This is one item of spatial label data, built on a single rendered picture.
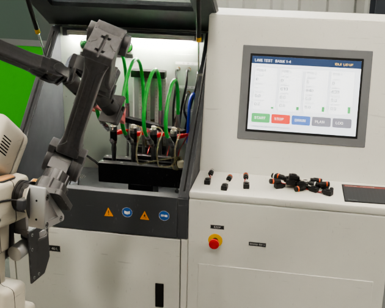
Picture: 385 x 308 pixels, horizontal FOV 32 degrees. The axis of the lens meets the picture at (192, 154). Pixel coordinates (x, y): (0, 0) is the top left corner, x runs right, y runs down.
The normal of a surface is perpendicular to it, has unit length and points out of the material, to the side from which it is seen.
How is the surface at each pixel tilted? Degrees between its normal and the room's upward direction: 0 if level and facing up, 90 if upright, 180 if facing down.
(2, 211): 90
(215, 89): 76
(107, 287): 90
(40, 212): 82
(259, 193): 0
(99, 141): 90
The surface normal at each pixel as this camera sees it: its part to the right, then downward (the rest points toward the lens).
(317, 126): -0.17, 0.08
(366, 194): 0.02, -0.95
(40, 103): 0.98, 0.07
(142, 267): -0.18, 0.32
